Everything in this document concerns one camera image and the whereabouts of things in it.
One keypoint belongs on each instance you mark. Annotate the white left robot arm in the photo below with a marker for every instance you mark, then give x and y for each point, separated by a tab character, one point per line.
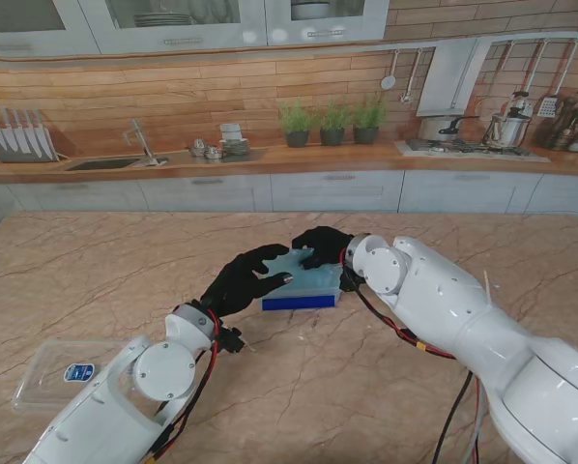
124	396

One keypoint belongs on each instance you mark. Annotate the steel kitchen faucet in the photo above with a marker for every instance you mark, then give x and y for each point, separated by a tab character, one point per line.
146	147

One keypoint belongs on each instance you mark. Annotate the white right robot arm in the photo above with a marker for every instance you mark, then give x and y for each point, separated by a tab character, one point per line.
463	314

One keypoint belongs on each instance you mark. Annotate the green herb in black pot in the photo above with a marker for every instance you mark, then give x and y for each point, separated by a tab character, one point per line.
332	125
297	125

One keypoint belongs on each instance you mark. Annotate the hanging steel grater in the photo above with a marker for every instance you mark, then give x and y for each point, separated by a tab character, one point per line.
546	107

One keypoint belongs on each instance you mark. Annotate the clear crate with blue tape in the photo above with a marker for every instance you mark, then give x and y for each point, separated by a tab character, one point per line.
298	302

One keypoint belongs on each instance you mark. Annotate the white kitchen cabinets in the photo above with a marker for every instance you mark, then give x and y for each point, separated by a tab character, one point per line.
182	34
337	191

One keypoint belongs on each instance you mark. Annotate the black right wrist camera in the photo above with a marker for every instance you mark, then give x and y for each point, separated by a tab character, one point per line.
349	281

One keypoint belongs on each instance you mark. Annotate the small white plastic scrap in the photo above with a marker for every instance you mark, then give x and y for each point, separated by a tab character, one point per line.
250	345

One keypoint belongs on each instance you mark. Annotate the wooden pepper mills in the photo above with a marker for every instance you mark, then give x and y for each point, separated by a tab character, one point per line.
567	125

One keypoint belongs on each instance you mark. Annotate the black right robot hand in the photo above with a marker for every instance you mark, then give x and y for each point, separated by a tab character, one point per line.
325	244

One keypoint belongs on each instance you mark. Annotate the knife block with knives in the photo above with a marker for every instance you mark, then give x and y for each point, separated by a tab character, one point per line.
18	140

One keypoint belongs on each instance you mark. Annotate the steel kitchen sink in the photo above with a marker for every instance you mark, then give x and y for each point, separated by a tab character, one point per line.
103	164

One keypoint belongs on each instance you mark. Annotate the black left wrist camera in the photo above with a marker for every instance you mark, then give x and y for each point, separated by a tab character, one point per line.
231	339

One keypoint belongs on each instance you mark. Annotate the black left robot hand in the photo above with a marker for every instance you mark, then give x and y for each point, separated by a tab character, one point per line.
240	285

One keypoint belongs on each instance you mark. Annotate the white upper kitchen cabinets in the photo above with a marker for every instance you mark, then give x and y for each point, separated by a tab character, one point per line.
182	34

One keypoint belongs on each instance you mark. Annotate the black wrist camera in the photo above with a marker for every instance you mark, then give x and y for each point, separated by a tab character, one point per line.
231	339
349	281

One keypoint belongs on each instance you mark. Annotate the white lower kitchen cabinets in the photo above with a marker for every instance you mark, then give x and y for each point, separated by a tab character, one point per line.
337	191

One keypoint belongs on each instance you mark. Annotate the stack of white dishes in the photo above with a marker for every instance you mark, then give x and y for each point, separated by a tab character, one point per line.
233	145

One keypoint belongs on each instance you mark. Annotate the white zip tie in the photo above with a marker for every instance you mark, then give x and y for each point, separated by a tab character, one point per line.
488	290

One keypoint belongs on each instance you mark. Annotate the clear lid with blue label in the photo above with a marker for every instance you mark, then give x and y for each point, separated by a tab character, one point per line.
52	386

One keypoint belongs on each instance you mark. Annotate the wooden kitchen countertop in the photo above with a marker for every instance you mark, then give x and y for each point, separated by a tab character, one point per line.
318	159

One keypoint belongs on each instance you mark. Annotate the hanging steel ladle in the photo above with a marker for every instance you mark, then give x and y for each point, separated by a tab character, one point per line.
405	99

